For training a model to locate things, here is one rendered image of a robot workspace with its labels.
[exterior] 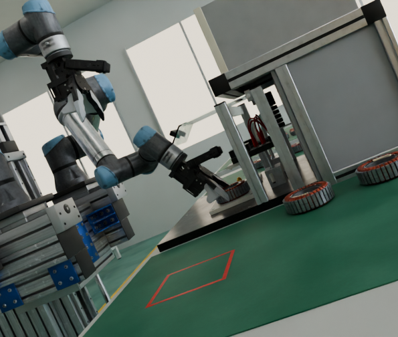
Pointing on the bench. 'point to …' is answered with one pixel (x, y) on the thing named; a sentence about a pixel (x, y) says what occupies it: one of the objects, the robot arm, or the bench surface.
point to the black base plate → (187, 227)
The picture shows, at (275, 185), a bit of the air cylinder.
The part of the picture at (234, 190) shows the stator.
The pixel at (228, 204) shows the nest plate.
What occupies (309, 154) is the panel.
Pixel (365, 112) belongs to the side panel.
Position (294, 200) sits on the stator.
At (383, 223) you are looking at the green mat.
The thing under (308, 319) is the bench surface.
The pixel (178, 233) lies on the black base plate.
